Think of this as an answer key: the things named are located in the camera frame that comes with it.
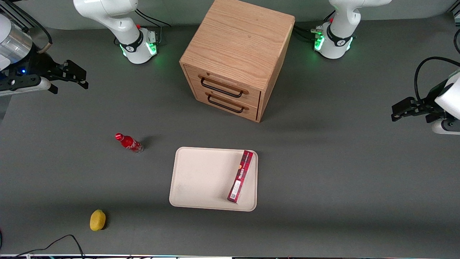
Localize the aluminium frame rail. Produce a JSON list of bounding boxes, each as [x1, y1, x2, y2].
[[0, 4, 31, 35]]

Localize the yellow lemon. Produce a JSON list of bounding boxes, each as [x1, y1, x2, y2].
[[89, 209, 106, 231]]

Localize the black drawer handle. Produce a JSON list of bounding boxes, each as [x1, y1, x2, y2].
[[207, 93, 246, 114], [200, 77, 244, 98]]

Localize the black right base cables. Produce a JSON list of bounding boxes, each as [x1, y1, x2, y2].
[[134, 9, 172, 28]]

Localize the red coke bottle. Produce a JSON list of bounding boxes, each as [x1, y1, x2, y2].
[[115, 133, 144, 154]]

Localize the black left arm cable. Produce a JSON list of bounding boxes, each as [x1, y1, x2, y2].
[[414, 56, 460, 102]]

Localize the long red cardboard box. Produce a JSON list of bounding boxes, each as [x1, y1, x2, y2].
[[227, 150, 254, 204]]

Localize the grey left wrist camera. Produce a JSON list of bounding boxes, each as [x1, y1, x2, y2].
[[432, 118, 460, 135]]

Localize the beige plastic tray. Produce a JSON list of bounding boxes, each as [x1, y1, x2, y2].
[[169, 146, 258, 212]]

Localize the thin black table cable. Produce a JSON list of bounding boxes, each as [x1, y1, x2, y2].
[[0, 234, 85, 259]]

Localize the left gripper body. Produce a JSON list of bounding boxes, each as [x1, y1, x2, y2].
[[418, 80, 450, 124]]

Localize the black left base cables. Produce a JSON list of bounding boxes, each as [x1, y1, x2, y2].
[[293, 11, 335, 43]]

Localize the black base cables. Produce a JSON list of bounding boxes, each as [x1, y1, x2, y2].
[[293, 11, 335, 43], [134, 9, 172, 28]]

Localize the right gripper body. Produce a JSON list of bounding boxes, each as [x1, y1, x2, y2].
[[0, 49, 69, 91]]

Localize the wooden drawer cabinet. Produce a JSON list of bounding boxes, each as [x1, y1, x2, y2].
[[179, 0, 296, 123]]

